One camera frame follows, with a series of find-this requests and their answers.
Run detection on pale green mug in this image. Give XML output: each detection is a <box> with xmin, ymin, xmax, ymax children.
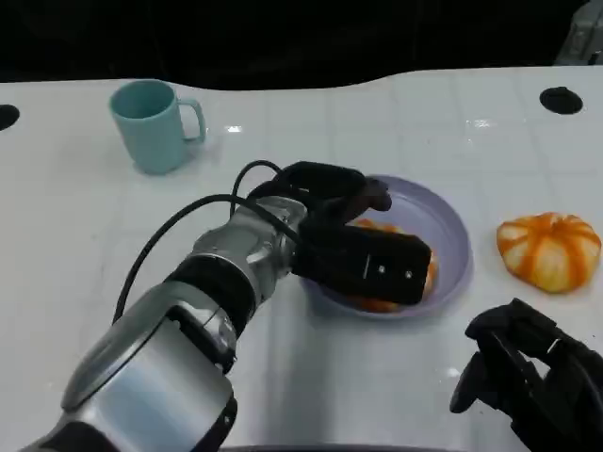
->
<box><xmin>107</xmin><ymin>79</ymin><xmax>207</xmax><ymax>176</ymax></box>

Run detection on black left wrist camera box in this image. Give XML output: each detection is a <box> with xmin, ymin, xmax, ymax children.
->
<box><xmin>291</xmin><ymin>220</ymin><xmax>433</xmax><ymax>306</ymax></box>

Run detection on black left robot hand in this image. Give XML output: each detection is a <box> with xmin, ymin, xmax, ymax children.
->
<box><xmin>276</xmin><ymin>161</ymin><xmax>393</xmax><ymax>225</ymax></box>

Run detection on grey equipment case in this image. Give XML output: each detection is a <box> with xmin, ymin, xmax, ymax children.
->
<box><xmin>554</xmin><ymin>0</ymin><xmax>603</xmax><ymax>66</ymax></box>

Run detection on black table grommet hole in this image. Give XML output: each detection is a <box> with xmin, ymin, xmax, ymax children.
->
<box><xmin>0</xmin><ymin>104</ymin><xmax>21</xmax><ymax>133</ymax></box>
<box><xmin>539</xmin><ymin>87</ymin><xmax>585</xmax><ymax>114</ymax></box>

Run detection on orange white toy bread roll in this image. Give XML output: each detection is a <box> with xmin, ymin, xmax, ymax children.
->
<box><xmin>348</xmin><ymin>218</ymin><xmax>440</xmax><ymax>315</ymax></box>
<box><xmin>496</xmin><ymin>212</ymin><xmax>603</xmax><ymax>296</ymax></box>

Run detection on lilac plate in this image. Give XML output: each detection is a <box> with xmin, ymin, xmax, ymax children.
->
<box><xmin>301</xmin><ymin>175</ymin><xmax>473</xmax><ymax>321</ymax></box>

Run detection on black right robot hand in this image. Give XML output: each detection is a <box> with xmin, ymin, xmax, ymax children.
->
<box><xmin>449</xmin><ymin>297</ymin><xmax>603</xmax><ymax>452</ymax></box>

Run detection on black backdrop cloth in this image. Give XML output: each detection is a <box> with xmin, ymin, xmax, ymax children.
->
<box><xmin>0</xmin><ymin>0</ymin><xmax>603</xmax><ymax>90</ymax></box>

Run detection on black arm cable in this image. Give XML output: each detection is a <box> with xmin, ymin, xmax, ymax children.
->
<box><xmin>111</xmin><ymin>195</ymin><xmax>302</xmax><ymax>326</ymax></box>
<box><xmin>234</xmin><ymin>159</ymin><xmax>293</xmax><ymax>208</ymax></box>

